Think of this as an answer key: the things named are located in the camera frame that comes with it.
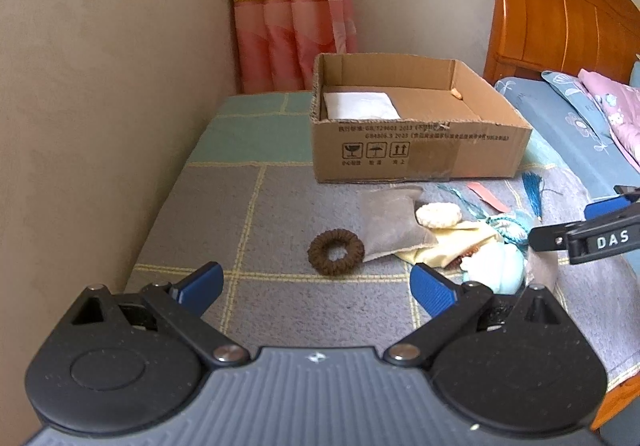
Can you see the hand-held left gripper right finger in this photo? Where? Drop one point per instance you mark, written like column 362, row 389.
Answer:
column 432, row 291

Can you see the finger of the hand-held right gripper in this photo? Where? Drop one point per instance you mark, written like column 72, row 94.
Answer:
column 607, row 210
column 600, row 241

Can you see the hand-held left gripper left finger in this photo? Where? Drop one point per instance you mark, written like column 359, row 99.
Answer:
column 200, row 282

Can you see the pale yellow cloth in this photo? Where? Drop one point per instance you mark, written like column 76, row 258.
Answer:
column 450, row 241

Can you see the pale blue round plush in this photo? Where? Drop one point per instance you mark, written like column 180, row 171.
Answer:
column 497, row 266

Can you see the cream round scrunchie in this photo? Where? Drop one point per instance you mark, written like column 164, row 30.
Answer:
column 439, row 215

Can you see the teal tasselled sachet ornament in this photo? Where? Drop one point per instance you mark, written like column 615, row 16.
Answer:
column 532, row 191

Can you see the grey fabric pouch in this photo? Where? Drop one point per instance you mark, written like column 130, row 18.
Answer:
column 390, row 221

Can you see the brown knitted scrunchie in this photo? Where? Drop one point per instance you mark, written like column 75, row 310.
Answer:
column 320, row 258

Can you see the cardboard box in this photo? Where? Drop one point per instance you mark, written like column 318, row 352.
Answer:
column 400, row 151

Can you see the brown fuzzy item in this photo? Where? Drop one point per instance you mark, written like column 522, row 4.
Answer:
column 465, row 257

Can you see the blue floral pillow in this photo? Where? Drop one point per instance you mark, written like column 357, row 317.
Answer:
column 575, row 111

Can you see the pink floral quilt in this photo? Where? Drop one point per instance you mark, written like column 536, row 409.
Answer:
column 615, row 101

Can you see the pink paper strip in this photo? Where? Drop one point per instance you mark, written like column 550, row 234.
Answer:
column 487, row 196

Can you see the grey checked blanket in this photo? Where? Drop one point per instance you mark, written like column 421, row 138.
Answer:
column 280, row 206

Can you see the blue bedsheet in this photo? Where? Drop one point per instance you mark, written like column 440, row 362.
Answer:
column 540, row 111

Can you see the plain blue pillow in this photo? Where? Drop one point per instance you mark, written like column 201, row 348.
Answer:
column 636, row 74

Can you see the small orange scrap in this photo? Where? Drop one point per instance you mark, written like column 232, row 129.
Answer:
column 456, row 91

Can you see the white packet in box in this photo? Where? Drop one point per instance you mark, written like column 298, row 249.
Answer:
column 357, row 106

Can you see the wooden bed headboard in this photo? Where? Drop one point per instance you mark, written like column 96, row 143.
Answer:
column 560, row 11

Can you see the pink patterned curtain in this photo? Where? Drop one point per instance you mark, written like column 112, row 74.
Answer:
column 290, row 26

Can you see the wooden bed rail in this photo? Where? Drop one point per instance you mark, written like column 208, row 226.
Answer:
column 617, row 401

